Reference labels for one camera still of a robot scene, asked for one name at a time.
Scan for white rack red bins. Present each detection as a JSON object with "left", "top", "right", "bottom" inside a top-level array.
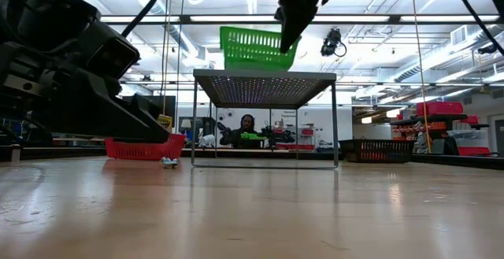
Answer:
[{"left": 273, "top": 124, "right": 317, "bottom": 151}]

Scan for green background tray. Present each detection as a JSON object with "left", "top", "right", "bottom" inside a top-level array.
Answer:
[{"left": 239, "top": 131, "right": 269, "bottom": 141}]

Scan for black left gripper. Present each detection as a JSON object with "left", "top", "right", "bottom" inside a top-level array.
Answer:
[{"left": 0, "top": 40, "right": 171, "bottom": 144}]

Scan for black plastic basket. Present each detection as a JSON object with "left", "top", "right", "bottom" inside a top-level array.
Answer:
[{"left": 338, "top": 139, "right": 417, "bottom": 164}]

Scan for grey perforated metal shelf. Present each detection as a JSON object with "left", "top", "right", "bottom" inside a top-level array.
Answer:
[{"left": 191, "top": 68, "right": 340, "bottom": 170}]

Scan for black ceiling beam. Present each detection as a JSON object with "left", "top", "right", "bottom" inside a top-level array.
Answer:
[{"left": 100, "top": 13, "right": 504, "bottom": 26}]

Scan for red white container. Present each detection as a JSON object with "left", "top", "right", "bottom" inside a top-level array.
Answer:
[{"left": 452, "top": 115, "right": 492, "bottom": 157}]

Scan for yellow crayon box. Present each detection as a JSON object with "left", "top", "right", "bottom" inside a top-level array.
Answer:
[{"left": 156, "top": 113, "right": 174, "bottom": 133}]

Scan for red plastic basket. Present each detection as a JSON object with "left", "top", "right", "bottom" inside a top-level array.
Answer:
[{"left": 104, "top": 132, "right": 187, "bottom": 161}]

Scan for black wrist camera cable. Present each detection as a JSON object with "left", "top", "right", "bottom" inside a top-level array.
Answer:
[{"left": 120, "top": 0, "right": 162, "bottom": 39}]

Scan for black ceiling camera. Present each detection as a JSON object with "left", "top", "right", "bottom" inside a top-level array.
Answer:
[{"left": 320, "top": 27, "right": 348, "bottom": 58}]

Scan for person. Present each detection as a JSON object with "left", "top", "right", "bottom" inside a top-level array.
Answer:
[{"left": 218, "top": 113, "right": 276, "bottom": 150}]

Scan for green plastic basket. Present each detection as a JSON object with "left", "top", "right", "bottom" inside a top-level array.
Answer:
[{"left": 219, "top": 25, "right": 303, "bottom": 72}]

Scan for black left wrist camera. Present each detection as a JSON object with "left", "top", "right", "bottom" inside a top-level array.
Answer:
[{"left": 84, "top": 20, "right": 142, "bottom": 82}]

